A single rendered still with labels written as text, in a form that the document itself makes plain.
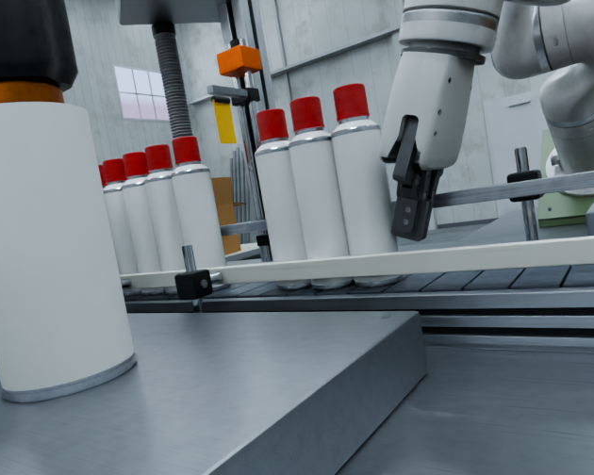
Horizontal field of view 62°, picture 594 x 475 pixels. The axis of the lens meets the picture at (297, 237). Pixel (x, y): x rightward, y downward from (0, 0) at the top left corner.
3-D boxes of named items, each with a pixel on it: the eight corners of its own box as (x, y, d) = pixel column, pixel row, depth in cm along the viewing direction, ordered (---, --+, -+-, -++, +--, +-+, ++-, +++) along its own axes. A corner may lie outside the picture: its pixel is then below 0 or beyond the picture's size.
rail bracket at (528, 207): (515, 318, 48) (491, 151, 47) (527, 299, 54) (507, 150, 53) (552, 318, 46) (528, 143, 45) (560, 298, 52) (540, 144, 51)
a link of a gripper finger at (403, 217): (404, 168, 48) (392, 233, 50) (391, 169, 46) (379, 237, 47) (436, 173, 47) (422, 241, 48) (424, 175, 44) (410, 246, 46)
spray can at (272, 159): (268, 291, 58) (238, 116, 56) (295, 281, 62) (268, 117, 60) (303, 290, 54) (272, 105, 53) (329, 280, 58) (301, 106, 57)
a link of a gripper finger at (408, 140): (420, 90, 44) (428, 133, 48) (386, 155, 41) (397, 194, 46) (433, 91, 43) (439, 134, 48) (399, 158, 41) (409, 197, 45)
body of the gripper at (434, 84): (424, 50, 51) (404, 158, 54) (384, 31, 42) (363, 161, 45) (500, 54, 47) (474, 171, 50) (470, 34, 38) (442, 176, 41)
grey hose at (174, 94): (171, 160, 79) (146, 27, 77) (187, 160, 81) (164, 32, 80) (186, 156, 76) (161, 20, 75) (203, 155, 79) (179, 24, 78)
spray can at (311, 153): (303, 291, 54) (271, 104, 52) (325, 281, 58) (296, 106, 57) (345, 289, 51) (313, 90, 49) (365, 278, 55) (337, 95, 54)
